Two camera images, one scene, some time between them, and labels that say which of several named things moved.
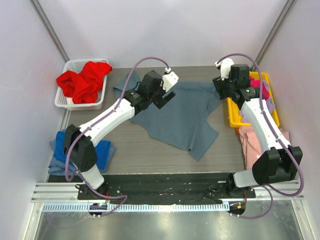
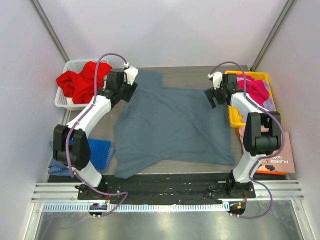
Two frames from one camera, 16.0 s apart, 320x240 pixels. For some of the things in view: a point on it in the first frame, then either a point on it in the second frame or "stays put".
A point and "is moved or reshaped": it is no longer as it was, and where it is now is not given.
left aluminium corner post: x=49 y=28 stays put
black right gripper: x=219 y=86 to x=213 y=96
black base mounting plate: x=173 y=188 stays put
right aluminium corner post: x=277 y=25 stays put
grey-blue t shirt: x=183 y=119 is moved or reshaped
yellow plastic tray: x=235 y=120 stays put
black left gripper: x=162 y=98 to x=128 y=91
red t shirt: x=84 y=87 stays put
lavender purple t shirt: x=270 y=102 stays put
